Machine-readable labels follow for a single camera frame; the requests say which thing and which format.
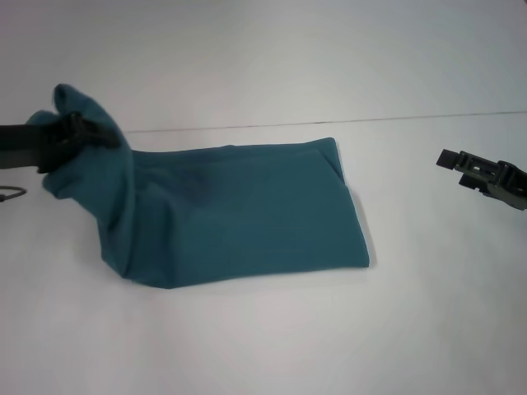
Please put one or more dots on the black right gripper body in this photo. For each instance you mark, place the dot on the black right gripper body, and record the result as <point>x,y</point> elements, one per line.
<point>510,185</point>

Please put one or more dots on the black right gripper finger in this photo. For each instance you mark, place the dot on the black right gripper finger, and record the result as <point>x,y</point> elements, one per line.
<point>473,183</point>
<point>453,159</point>

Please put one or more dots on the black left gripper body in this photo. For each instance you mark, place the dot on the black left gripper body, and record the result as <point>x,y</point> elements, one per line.
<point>29,144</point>

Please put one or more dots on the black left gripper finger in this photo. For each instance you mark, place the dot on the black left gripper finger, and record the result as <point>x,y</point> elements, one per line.
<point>105,136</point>

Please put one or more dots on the teal blue FREE t-shirt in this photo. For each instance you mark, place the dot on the teal blue FREE t-shirt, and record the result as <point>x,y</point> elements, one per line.
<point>247,205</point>

